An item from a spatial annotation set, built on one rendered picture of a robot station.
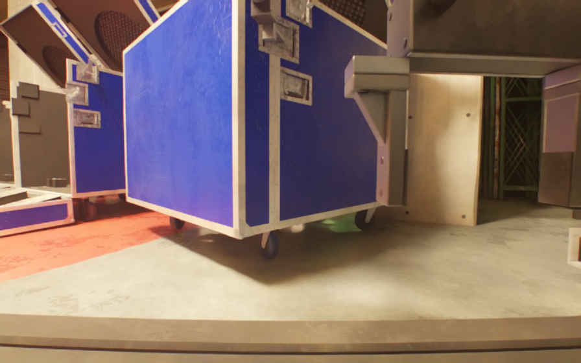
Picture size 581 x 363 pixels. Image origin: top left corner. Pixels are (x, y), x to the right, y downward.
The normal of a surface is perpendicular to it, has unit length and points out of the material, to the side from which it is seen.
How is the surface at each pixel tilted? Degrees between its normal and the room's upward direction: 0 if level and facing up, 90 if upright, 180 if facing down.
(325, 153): 90
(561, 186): 90
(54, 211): 90
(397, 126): 90
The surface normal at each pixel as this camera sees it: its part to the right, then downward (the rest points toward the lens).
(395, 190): 0.00, 0.07
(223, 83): -0.69, 0.05
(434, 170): -0.40, 0.07
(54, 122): 0.88, 0.04
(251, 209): 0.72, 0.06
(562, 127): -1.00, 0.00
